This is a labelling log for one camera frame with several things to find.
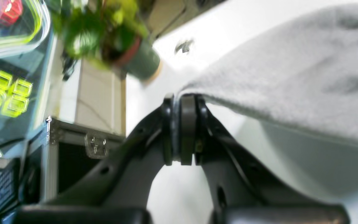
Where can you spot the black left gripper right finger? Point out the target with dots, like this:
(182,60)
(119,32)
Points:
(244,191)

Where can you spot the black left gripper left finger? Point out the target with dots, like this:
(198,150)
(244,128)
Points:
(116,190)

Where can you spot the grey T-shirt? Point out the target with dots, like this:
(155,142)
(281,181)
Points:
(301,75)

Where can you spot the black aluminium flight case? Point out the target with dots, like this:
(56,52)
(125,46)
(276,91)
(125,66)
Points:
(57,155)

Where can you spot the grey plant pot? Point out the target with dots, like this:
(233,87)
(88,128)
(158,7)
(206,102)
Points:
(139,60)

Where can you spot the yellow neon sign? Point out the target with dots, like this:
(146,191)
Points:
(14,95)

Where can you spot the right table grommet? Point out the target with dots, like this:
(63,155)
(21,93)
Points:
(183,47)

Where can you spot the green potted plant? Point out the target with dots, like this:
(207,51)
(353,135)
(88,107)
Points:
(99,31)

